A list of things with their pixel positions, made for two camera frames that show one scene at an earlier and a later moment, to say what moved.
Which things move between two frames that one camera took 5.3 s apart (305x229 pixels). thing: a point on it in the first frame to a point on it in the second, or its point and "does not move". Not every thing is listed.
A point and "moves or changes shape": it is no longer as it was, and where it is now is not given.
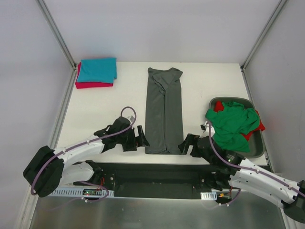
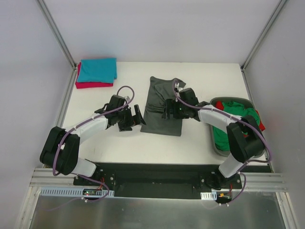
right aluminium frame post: x=280 y=4 does not move
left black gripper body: x=133 y=139 to x=128 y=118
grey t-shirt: x=164 y=132 moves or changes shape
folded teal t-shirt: x=99 y=70 does not move
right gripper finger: x=190 y=140 to x=169 y=109
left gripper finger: x=143 y=141 to x=139 y=119
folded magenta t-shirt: x=89 y=84 does not move
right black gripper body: x=195 y=147 to x=170 y=109
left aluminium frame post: x=55 y=31 does not move
